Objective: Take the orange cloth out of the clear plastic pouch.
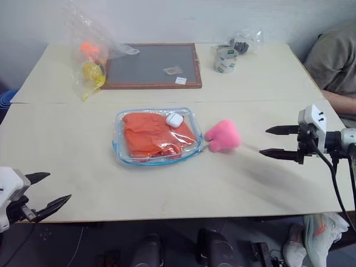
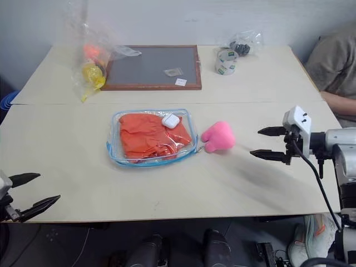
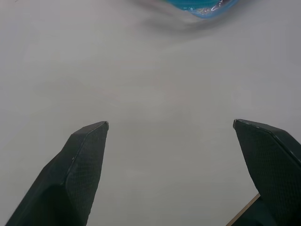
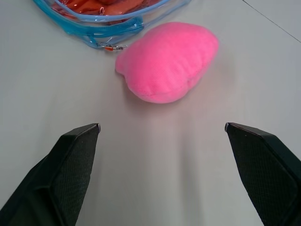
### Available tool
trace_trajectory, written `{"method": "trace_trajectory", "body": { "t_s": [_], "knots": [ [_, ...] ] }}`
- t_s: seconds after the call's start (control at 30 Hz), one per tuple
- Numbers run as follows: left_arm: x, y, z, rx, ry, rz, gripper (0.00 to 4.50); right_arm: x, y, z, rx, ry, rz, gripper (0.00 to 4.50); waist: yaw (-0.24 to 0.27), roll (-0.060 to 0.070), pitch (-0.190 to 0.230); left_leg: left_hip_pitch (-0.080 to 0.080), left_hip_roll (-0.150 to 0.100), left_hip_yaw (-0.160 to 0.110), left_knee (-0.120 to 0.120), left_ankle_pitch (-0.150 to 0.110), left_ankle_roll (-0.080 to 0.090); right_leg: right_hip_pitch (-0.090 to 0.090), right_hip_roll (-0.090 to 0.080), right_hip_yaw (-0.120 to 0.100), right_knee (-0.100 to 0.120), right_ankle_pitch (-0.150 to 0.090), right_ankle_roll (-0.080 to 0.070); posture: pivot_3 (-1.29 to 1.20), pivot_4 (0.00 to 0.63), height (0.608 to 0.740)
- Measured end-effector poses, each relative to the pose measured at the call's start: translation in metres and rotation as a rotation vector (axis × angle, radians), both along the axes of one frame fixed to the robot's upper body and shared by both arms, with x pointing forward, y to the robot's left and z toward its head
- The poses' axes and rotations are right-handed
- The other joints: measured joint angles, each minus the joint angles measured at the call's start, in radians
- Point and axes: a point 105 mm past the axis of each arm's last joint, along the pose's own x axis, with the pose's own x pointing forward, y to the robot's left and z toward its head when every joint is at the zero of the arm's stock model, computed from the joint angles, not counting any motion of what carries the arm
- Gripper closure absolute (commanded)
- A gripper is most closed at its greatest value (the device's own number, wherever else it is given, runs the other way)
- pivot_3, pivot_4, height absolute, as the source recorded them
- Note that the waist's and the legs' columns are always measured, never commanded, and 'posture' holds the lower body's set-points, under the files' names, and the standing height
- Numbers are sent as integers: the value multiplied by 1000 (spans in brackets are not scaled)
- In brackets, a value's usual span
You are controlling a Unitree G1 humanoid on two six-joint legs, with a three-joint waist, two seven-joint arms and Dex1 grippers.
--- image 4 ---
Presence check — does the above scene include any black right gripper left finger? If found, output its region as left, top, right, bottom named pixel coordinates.
left=0, top=122, right=102, bottom=226

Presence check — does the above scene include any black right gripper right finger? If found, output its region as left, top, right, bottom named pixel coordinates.
left=224, top=122, right=301, bottom=226

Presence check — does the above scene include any clear blue-trimmed zipper bag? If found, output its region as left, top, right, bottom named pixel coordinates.
left=32, top=0, right=191, bottom=49

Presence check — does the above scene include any metal zipper pull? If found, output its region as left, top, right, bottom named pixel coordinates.
left=98, top=43, right=128, bottom=52

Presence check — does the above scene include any pink plush cushion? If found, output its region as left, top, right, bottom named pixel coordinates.
left=115, top=21, right=220, bottom=104

